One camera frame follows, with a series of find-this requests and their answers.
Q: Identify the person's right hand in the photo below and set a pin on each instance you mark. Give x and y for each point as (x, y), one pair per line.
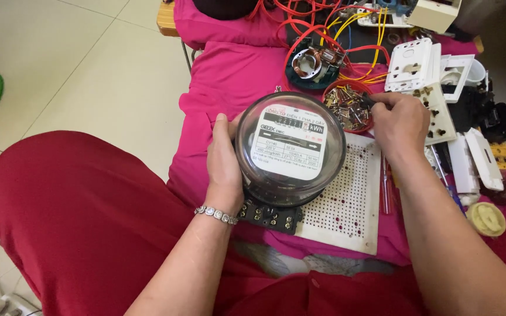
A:
(404, 125)

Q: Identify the white plastic cup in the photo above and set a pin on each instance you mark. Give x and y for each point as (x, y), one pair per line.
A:
(478, 72)

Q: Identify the dark brown round part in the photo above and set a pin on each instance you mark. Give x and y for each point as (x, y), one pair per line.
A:
(501, 193)

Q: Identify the yellow plastic plate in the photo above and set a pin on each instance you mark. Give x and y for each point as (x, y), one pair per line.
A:
(503, 156)

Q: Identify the person's red trousers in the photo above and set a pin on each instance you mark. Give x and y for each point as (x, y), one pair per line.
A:
(81, 219)

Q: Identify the white perforated mounting board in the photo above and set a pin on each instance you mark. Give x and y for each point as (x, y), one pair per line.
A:
(349, 206)

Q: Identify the heap of black plastic parts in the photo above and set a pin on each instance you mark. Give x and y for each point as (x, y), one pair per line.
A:
(494, 118)

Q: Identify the white multi socket plate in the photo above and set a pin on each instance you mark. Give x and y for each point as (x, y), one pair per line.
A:
(439, 118)

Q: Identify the copper wound motor stator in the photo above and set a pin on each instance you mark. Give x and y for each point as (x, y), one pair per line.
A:
(314, 63)

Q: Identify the red bowl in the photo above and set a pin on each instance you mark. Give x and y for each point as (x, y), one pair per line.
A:
(327, 90)

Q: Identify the heap of metal screws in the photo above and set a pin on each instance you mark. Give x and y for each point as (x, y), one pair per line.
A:
(345, 107)

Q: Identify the white rectangular plastic frame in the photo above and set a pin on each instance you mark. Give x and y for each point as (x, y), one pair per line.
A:
(467, 66)

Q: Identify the white power strip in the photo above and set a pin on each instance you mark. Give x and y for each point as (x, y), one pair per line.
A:
(393, 19)

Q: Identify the wooden table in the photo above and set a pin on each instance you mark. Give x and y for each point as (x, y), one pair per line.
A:
(165, 19)

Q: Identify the beige plastic box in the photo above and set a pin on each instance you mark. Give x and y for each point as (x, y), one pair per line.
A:
(433, 15)

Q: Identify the white plastic box cover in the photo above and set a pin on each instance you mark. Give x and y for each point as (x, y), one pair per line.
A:
(486, 160)

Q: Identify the cream round ceiling rose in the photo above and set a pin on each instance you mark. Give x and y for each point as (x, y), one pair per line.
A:
(486, 219)

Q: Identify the person's left hand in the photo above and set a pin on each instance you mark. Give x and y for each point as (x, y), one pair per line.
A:
(222, 166)

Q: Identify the grey patterned cloth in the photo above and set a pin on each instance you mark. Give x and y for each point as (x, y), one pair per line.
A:
(279, 260)

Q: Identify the white switch face plate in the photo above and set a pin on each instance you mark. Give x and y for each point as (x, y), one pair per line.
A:
(411, 66)

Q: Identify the dark round object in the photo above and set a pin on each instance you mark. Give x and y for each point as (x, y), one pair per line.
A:
(224, 8)

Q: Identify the pink cloth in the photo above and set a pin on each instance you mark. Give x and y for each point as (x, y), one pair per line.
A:
(226, 79)

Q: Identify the round glass electricity meter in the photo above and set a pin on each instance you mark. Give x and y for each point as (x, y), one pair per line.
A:
(290, 145)

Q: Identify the white plastic switch box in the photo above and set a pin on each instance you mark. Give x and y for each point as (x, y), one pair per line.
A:
(461, 166)

